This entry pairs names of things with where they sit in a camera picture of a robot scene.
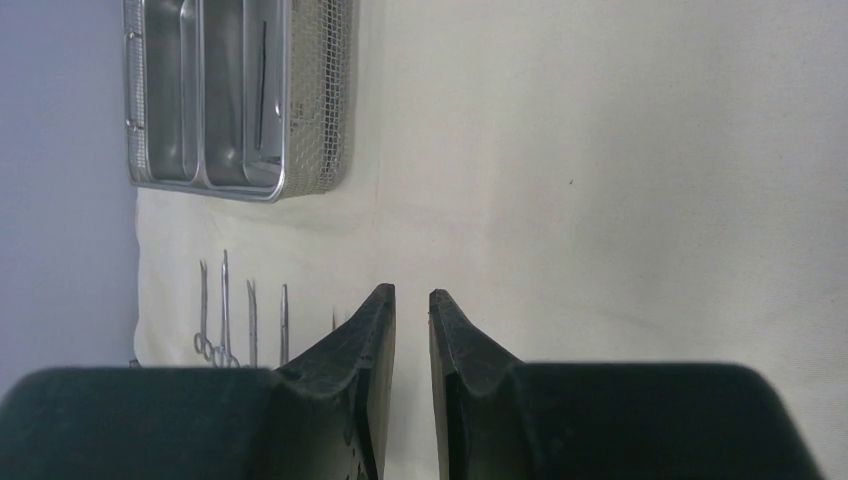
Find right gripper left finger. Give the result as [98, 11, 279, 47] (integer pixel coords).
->
[1, 283, 396, 479]

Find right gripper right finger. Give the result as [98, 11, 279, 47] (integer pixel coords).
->
[429, 289, 821, 479]

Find long steel forceps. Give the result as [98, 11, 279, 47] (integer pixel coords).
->
[214, 249, 240, 368]

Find short steel scissors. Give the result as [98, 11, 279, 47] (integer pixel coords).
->
[246, 280, 258, 368]

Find beige cloth wrap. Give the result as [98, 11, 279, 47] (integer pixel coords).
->
[134, 1, 847, 479]

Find wire mesh steel basket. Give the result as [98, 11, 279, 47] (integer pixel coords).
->
[123, 1, 354, 203]

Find right steel tray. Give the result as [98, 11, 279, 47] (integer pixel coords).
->
[201, 1, 282, 190]

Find steel tray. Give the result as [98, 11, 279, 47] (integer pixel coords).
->
[143, 0, 199, 184]
[201, 1, 282, 190]

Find left steel tray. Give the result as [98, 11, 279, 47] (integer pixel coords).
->
[143, 0, 199, 184]

